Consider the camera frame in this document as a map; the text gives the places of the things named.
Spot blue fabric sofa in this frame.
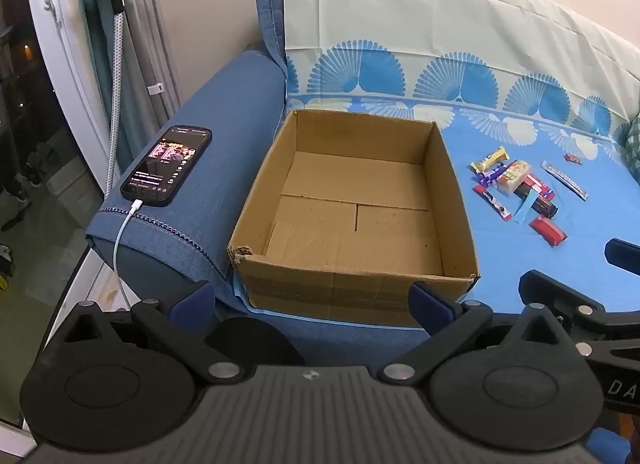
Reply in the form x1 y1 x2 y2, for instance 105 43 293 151
84 0 640 464

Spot gold snack bar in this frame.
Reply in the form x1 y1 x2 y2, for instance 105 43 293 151
470 146 510 175

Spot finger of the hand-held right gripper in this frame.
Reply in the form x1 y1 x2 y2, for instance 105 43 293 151
518 270 608 330
604 239 640 277

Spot thin red stick packet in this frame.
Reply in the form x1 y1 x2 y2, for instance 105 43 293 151
474 185 512 221

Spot peanut bar with green label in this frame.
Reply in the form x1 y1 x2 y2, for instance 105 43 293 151
495 160 532 195

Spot white charging cable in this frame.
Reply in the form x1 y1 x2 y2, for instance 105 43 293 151
112 199 146 305

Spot purple snack packet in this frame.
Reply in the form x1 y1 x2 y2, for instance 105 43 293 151
475 166 508 187

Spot white window frame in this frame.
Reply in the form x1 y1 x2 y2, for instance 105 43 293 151
22 0 123 185

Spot black cookie packet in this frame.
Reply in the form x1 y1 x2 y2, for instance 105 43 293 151
515 186 558 219

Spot silver and purple stick packet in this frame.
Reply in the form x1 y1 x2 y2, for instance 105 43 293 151
541 160 588 201

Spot black smartphone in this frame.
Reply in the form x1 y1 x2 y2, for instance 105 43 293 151
120 125 213 205

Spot light blue stick packet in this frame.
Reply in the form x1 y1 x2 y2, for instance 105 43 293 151
514 191 538 225

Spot plain red snack packet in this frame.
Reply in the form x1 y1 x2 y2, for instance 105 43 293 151
530 216 567 247

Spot cardboard box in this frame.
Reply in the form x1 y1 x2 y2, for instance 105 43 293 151
227 110 481 329

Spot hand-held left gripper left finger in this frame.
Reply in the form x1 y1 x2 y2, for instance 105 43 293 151
55 280 247 386

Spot garment steamer with braided hose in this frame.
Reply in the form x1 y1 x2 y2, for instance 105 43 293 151
75 0 127 197

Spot green checkered pillow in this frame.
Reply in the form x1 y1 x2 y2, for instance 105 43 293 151
624 114 640 175

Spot red and white biscuit packet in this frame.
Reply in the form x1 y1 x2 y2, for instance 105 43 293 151
522 174 556 202

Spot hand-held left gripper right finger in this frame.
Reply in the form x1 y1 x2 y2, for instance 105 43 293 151
378 282 576 386

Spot grey curtain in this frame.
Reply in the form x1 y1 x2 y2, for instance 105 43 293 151
117 0 181 130

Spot blue fan-print sheet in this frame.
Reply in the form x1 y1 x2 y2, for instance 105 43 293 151
232 0 640 327

